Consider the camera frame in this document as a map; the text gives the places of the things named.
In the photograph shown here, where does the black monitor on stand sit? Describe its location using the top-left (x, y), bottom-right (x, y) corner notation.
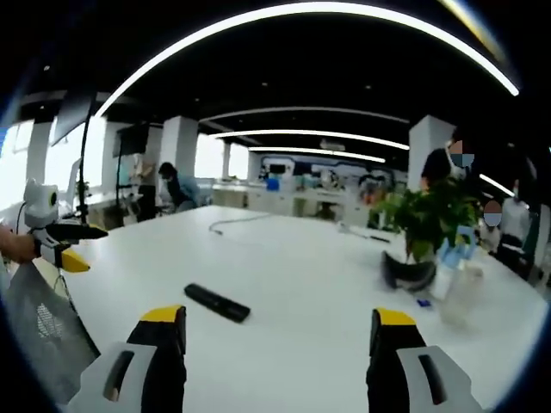
top-left (112, 123), bottom-right (150, 158)

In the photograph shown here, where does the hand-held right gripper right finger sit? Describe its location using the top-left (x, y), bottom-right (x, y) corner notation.
top-left (365, 307), bottom-right (486, 413)

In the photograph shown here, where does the white background counter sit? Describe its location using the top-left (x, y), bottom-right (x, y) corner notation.
top-left (211, 182), bottom-right (372, 225)

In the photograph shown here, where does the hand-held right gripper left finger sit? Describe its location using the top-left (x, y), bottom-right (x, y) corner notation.
top-left (66, 304), bottom-right (189, 413)

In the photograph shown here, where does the long ceiling light strip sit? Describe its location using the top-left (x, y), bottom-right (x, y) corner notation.
top-left (246, 145), bottom-right (387, 164)
top-left (93, 1), bottom-right (521, 118)
top-left (209, 128), bottom-right (411, 151)

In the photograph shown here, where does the blue and white bottle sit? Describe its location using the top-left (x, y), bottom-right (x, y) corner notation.
top-left (436, 225), bottom-right (477, 273)

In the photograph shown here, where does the black hanging panel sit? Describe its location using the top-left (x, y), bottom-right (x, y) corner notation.
top-left (48, 90), bottom-right (98, 148)

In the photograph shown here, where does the grey mesh chair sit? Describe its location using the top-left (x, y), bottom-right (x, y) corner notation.
top-left (0, 256), bottom-right (102, 406)

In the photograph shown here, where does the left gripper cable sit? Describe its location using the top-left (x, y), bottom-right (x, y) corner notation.
top-left (15, 200), bottom-right (29, 234)

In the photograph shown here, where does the black plant pot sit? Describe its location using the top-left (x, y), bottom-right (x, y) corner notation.
top-left (381, 250), bottom-right (439, 293)

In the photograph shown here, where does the black remote control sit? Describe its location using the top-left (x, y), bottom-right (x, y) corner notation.
top-left (183, 282), bottom-right (252, 324)

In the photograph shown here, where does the green potted plant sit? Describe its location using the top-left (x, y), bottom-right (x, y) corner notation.
top-left (368, 175), bottom-right (482, 264)

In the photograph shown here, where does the person's left hand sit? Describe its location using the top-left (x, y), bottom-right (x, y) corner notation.
top-left (0, 225), bottom-right (37, 263)

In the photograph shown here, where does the black stand pole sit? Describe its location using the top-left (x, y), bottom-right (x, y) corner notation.
top-left (75, 89), bottom-right (99, 228)

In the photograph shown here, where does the grey cable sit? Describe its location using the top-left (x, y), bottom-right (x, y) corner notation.
top-left (208, 214), bottom-right (277, 236)

